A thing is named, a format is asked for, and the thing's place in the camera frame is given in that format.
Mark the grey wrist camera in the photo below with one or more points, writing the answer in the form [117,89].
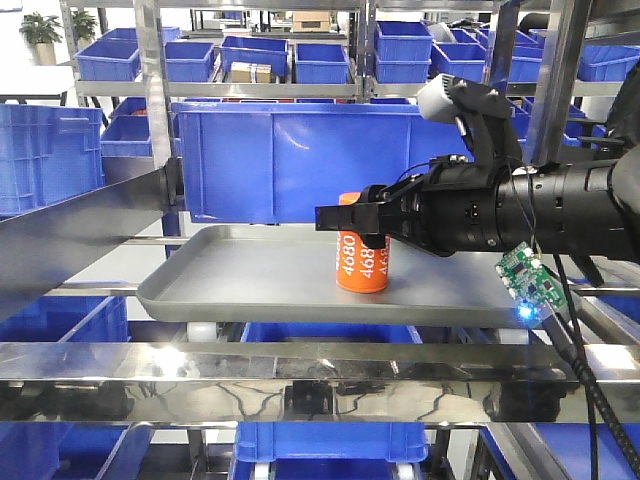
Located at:
[482,115]

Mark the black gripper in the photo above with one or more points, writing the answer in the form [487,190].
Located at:
[451,208]

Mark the cardboard box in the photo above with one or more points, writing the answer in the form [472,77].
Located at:
[253,73]

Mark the large blue bin behind tray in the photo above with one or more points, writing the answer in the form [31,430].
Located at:
[270,163]

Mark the orange cylindrical capacitor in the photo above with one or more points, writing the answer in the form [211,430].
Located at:
[358,268]

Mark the green circuit board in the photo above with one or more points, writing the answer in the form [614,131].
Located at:
[537,293]

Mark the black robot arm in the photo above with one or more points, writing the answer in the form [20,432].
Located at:
[589,208]

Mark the steel front shelf rail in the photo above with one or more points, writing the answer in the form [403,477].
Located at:
[193,384]

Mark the grey metal tray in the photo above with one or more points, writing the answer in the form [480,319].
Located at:
[245,273]

